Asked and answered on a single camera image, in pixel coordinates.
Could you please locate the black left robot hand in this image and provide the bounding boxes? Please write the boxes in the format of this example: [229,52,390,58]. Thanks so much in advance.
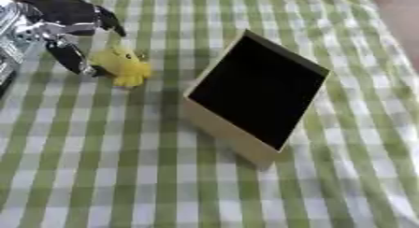
[18,0,128,78]

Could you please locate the tan cardboard box black inside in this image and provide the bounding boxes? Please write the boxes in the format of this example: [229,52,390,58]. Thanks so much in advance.
[180,28,333,170]

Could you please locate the yellow soft toy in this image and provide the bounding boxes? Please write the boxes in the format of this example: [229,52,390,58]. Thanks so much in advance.
[88,44,154,89]

